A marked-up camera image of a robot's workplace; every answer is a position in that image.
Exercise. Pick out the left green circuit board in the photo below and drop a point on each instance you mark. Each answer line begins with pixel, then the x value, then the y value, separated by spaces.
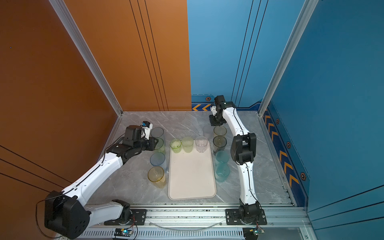
pixel 123 234

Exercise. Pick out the green dotted textured cup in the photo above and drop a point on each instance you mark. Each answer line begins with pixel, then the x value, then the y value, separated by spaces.
pixel 187 144

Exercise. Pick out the amber yellow cup right back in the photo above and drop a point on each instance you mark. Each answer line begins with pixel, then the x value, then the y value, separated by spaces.
pixel 220 131

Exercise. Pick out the right aluminium corner post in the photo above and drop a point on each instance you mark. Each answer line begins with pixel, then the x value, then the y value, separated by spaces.
pixel 292 43

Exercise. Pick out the tall green clear cup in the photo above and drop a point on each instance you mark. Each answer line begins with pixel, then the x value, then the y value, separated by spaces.
pixel 160 146

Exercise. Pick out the left aluminium corner post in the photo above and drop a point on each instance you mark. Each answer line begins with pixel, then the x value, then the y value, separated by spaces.
pixel 75 34

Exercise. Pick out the white rectangular plastic tray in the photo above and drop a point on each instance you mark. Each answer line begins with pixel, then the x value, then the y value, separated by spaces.
pixel 191 175

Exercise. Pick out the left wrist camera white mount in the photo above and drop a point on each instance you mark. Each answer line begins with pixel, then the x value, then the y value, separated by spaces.
pixel 146 127

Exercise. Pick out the tall blue clear cup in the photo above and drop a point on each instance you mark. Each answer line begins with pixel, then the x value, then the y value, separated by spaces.
pixel 158 159

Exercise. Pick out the aluminium corner post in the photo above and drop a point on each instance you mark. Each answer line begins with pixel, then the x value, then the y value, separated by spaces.
pixel 292 43
pixel 75 34

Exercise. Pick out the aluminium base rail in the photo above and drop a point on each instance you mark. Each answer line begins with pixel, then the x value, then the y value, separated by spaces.
pixel 208 222

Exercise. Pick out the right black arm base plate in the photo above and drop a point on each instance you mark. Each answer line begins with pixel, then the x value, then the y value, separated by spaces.
pixel 233 217

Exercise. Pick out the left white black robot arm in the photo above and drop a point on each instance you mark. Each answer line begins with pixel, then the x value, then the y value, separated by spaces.
pixel 68 212

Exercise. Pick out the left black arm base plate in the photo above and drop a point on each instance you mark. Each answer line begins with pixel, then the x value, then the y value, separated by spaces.
pixel 136 216

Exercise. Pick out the teal cup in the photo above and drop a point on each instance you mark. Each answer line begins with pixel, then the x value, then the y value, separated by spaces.
pixel 222 157
pixel 222 172

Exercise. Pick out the dark smoke grey cup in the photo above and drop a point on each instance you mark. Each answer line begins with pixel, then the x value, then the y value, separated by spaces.
pixel 219 144

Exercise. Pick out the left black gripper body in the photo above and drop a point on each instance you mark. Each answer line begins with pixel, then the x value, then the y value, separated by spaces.
pixel 149 145

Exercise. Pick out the right green circuit board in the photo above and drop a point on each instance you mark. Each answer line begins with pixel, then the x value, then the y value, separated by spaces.
pixel 252 233

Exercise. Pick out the yellow cup left front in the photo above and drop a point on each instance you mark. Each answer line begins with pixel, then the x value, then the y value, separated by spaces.
pixel 156 175

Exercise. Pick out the teal cup upper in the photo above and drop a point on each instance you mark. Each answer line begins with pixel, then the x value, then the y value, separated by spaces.
pixel 222 157

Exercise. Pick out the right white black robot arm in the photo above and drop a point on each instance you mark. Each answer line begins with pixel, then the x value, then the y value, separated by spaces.
pixel 243 153

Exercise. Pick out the tall grey-blue cup back left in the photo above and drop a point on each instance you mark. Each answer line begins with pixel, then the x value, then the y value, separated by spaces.
pixel 158 132

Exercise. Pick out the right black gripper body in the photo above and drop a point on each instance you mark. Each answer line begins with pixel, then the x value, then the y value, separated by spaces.
pixel 216 120

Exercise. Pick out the teal cup lower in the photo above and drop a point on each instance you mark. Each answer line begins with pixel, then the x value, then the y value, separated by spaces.
pixel 222 172

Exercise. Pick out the green circuit board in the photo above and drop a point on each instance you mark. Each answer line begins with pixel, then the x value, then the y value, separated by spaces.
pixel 123 234
pixel 252 233

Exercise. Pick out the small green clear glass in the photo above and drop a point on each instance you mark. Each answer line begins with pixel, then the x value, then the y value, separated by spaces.
pixel 176 145

